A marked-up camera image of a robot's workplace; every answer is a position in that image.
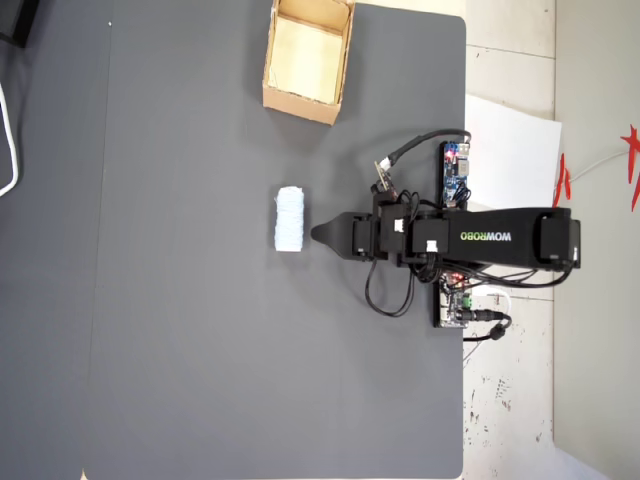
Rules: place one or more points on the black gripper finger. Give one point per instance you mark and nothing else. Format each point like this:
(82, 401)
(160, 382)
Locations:
(337, 237)

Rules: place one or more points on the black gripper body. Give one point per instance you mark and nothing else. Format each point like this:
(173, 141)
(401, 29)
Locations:
(380, 235)

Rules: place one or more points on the light blue block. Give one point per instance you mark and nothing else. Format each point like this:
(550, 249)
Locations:
(290, 220)

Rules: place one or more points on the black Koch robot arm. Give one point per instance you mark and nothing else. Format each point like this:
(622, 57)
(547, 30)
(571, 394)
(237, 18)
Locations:
(490, 237)

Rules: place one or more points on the open cardboard box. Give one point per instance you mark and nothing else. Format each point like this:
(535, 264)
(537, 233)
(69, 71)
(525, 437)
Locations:
(305, 55)

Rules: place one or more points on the black box-shaped object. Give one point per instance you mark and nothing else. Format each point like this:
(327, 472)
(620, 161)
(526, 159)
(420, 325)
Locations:
(17, 20)

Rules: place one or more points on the blue circuit board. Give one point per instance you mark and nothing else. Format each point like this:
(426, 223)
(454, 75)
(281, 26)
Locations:
(454, 175)

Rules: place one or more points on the white motor controller board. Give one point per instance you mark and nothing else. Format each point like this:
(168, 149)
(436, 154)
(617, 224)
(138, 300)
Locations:
(450, 305)

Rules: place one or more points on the dark grey table mat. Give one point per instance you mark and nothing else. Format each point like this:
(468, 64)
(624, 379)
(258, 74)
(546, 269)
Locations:
(225, 325)

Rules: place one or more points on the white paper sheet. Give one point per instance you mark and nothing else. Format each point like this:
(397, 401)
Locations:
(510, 150)

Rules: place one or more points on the white curved tube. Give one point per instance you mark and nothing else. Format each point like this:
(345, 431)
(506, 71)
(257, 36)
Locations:
(12, 150)

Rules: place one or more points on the small wrist camera board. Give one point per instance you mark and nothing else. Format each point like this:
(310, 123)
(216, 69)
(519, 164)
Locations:
(384, 179)

